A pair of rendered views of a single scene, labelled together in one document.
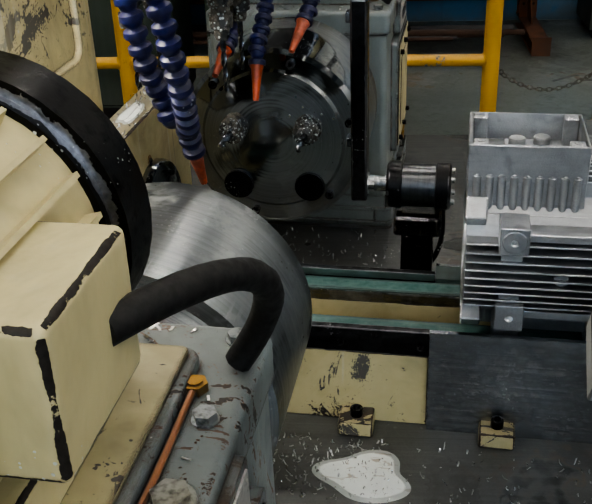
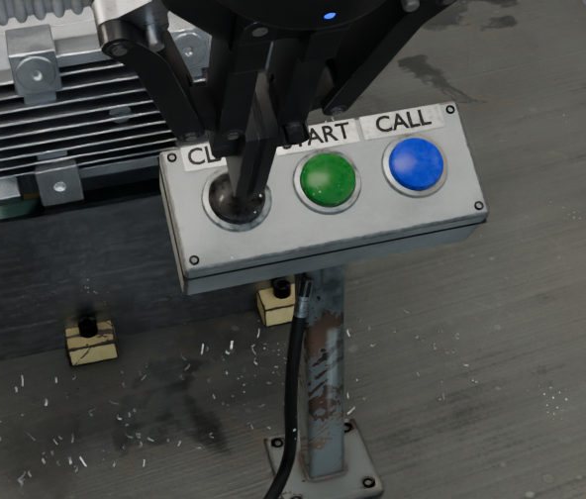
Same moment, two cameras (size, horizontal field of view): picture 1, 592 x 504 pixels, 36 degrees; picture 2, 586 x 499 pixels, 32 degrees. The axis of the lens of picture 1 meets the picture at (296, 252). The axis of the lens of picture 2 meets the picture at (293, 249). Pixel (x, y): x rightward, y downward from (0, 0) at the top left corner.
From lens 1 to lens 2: 0.26 m
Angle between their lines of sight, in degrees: 24
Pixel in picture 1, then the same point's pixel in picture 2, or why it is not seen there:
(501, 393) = (82, 287)
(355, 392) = not seen: outside the picture
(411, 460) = not seen: outside the picture
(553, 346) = (136, 206)
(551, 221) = (84, 29)
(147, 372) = not seen: outside the picture
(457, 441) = (40, 367)
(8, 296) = not seen: outside the picture
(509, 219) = (19, 38)
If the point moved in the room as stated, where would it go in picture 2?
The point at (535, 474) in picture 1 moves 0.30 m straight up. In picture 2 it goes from (153, 383) to (96, 38)
